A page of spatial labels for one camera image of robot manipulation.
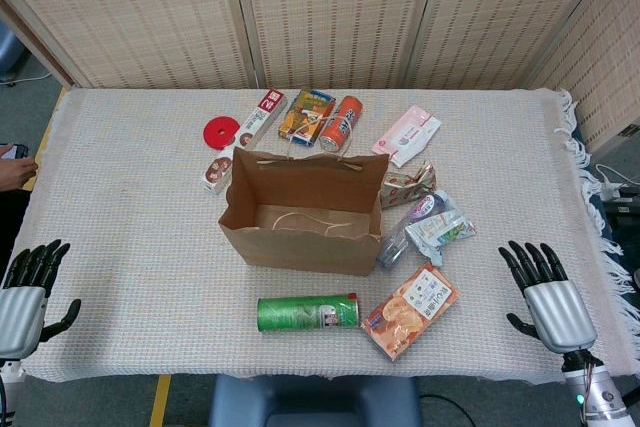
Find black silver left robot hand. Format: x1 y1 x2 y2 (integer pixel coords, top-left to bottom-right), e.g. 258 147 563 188
0 239 82 359

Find beige woven folding screen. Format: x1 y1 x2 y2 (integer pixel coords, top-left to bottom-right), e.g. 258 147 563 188
0 0 640 153

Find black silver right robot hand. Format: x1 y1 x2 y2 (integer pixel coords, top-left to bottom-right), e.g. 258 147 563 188
498 240 599 353

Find blue grey chair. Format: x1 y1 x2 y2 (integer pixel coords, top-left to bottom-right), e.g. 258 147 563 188
0 29 26 81

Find brown paper bag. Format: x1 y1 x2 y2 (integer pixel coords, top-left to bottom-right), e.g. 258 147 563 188
217 119 391 277

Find pink white wet wipes pack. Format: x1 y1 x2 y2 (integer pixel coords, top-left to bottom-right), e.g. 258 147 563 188
371 104 443 169

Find green chips can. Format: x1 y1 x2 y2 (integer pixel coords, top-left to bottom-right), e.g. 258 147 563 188
256 292 361 333

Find bystander bare hand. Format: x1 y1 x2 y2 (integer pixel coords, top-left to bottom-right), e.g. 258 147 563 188
0 155 40 192

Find gold foil bag red lips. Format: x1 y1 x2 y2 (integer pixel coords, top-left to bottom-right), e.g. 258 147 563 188
379 159 440 211

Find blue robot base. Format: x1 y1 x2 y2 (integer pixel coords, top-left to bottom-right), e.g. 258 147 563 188
208 374 422 427

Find clear plastic water bottle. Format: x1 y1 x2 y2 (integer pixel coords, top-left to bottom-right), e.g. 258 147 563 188
375 190 454 270

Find orange soda can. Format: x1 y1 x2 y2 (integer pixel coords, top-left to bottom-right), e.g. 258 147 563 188
318 94 364 153

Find dark smartphone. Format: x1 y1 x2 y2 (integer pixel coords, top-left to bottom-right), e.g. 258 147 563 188
0 143 30 162

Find orange snack packet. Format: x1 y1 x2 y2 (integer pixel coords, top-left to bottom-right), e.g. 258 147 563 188
360 261 460 362

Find black floor cable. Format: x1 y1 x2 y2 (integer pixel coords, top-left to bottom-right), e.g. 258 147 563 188
418 394 476 427

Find red white toothpaste box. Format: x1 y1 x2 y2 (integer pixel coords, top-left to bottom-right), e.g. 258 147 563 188
201 88 289 196

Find black box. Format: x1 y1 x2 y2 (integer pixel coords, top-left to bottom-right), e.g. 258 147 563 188
599 196 640 243

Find red round disc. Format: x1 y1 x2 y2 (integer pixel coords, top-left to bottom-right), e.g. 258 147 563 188
202 115 242 150

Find yellow blue drink carton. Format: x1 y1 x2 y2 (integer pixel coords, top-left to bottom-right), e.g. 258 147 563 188
277 88 337 147

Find pale blue green snack pouch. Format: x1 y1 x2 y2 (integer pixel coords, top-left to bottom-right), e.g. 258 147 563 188
403 206 479 268

